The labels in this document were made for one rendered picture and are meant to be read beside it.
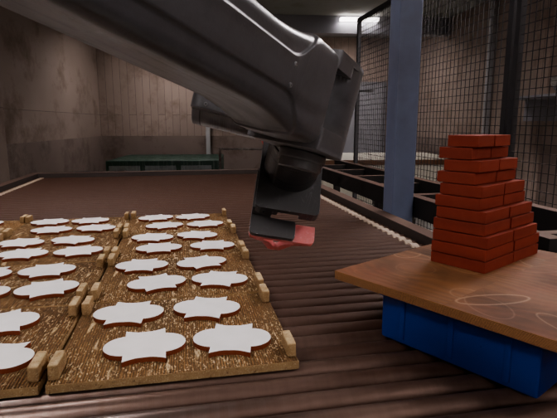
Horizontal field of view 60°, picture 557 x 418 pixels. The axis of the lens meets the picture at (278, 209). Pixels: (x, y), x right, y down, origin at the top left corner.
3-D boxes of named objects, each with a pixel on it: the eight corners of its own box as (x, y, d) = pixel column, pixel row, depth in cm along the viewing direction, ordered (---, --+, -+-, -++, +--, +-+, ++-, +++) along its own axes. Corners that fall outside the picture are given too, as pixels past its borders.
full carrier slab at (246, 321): (299, 369, 83) (299, 346, 82) (45, 395, 75) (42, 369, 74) (265, 298, 117) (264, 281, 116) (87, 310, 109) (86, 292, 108)
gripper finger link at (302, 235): (242, 261, 55) (249, 226, 47) (249, 206, 58) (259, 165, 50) (300, 269, 55) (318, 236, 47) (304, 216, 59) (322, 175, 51)
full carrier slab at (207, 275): (265, 297, 118) (265, 279, 117) (89, 309, 110) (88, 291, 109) (246, 258, 151) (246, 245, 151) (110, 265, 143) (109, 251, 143)
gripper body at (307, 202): (253, 214, 49) (261, 176, 42) (263, 134, 54) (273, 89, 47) (315, 224, 49) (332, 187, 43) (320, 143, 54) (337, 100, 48)
